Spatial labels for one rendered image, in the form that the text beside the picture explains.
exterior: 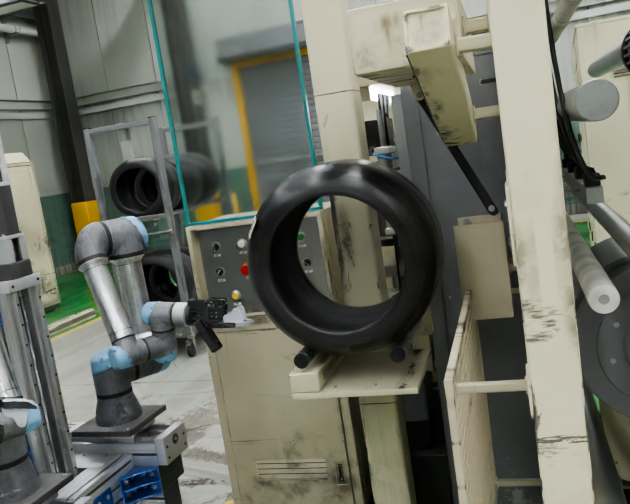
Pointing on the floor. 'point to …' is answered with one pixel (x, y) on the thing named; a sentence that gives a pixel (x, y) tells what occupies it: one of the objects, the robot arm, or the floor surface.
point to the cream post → (356, 233)
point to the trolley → (162, 289)
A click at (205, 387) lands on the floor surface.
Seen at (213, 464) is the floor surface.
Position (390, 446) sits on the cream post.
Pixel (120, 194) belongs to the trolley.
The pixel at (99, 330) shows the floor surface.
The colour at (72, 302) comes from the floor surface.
